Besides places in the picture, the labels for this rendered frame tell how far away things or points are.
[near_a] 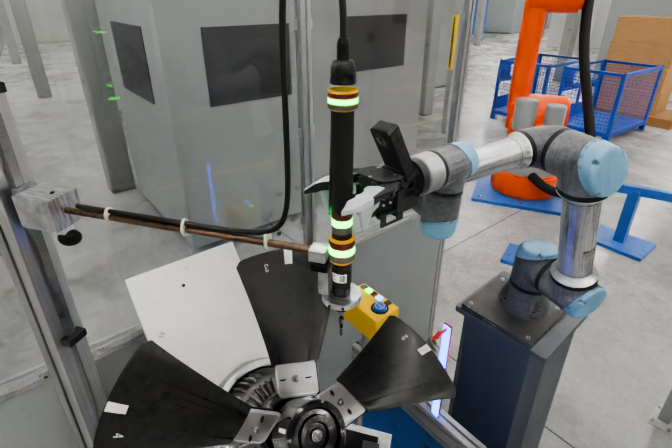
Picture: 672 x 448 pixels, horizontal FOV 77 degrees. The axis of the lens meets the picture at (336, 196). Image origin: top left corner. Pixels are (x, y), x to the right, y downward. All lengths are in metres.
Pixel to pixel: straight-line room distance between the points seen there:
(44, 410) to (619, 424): 2.47
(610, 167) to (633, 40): 7.61
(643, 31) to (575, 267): 7.50
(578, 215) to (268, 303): 0.75
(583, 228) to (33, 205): 1.21
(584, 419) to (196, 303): 2.13
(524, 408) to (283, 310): 0.96
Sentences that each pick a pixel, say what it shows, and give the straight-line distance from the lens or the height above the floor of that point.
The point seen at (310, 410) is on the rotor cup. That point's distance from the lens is 0.87.
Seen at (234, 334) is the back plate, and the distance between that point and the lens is 1.10.
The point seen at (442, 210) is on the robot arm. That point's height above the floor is 1.56.
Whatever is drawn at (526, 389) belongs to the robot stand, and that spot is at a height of 0.83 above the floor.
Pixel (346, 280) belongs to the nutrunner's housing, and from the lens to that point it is 0.73.
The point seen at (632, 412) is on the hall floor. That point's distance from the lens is 2.88.
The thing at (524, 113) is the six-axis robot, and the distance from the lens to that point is 4.44.
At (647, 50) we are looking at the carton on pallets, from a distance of 8.58.
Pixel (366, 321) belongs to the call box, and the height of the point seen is 1.05.
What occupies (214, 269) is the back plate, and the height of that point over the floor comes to 1.32.
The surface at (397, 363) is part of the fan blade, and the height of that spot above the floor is 1.19.
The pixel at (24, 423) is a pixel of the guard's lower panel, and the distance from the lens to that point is 1.61.
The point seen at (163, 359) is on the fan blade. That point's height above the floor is 1.40.
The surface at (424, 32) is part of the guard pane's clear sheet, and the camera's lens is 1.84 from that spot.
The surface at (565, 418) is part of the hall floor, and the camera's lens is 2.69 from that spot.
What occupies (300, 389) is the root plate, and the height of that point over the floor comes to 1.24.
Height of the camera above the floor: 1.94
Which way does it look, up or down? 26 degrees down
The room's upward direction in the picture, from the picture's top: straight up
